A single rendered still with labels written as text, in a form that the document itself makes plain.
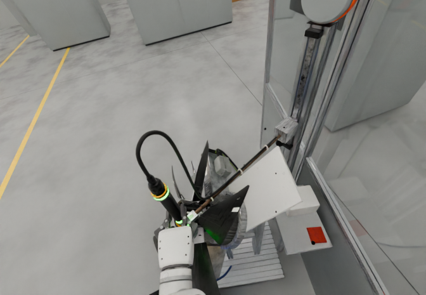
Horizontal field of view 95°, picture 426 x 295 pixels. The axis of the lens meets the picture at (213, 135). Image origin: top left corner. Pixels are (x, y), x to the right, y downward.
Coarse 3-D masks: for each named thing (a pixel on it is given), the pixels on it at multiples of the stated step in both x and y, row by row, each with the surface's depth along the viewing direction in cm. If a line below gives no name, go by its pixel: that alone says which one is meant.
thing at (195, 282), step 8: (200, 248) 80; (200, 256) 78; (208, 256) 78; (200, 264) 76; (208, 264) 76; (192, 272) 75; (200, 272) 74; (208, 272) 74; (192, 280) 73; (200, 280) 72; (208, 280) 72; (216, 280) 71; (200, 288) 71; (208, 288) 70; (216, 288) 69
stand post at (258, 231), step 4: (264, 224) 112; (252, 228) 144; (256, 228) 120; (260, 228) 120; (256, 232) 123; (260, 232) 126; (256, 236) 128; (260, 236) 129; (252, 240) 163; (256, 240) 136; (260, 240) 137; (252, 244) 172; (256, 244) 144; (260, 244) 145; (256, 248) 153; (260, 248) 155; (256, 252) 165
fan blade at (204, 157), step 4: (208, 144) 102; (204, 148) 86; (208, 148) 104; (204, 152) 92; (208, 152) 105; (204, 156) 95; (200, 160) 86; (204, 160) 97; (200, 164) 90; (204, 164) 98; (200, 168) 92; (204, 168) 99; (200, 172) 93; (204, 172) 99; (196, 176) 88; (200, 176) 94; (204, 176) 100; (196, 180) 89; (200, 180) 95; (196, 184) 90; (200, 184) 95
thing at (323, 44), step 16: (304, 32) 69; (304, 48) 72; (320, 48) 68; (320, 64) 73; (320, 80) 80; (304, 96) 85; (288, 112) 96; (304, 112) 89; (304, 128) 101; (288, 160) 121
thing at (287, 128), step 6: (288, 120) 94; (294, 120) 93; (276, 126) 92; (282, 126) 92; (288, 126) 91; (294, 126) 91; (276, 132) 93; (282, 132) 90; (288, 132) 89; (294, 132) 94; (282, 138) 93; (288, 138) 93
